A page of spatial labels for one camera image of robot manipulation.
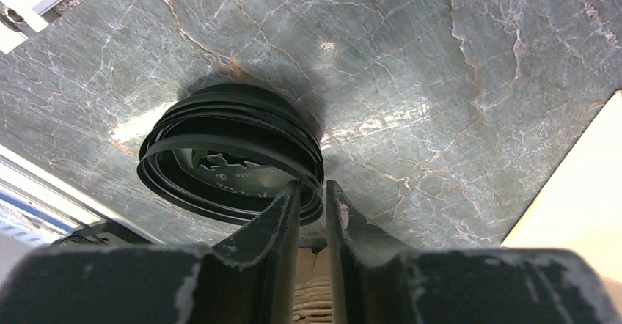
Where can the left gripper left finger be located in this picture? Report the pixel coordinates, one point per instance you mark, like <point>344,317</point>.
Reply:
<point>248,277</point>

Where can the brown cardboard cup carrier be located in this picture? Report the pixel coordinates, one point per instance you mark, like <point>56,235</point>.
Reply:
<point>312,300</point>

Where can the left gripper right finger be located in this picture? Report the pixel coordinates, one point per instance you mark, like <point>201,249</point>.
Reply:
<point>377,278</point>

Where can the black coffee lid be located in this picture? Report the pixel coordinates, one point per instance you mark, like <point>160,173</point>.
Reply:
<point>226,152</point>

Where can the checkered paper takeout bag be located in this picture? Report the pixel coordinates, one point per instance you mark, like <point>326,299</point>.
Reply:
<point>579,207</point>

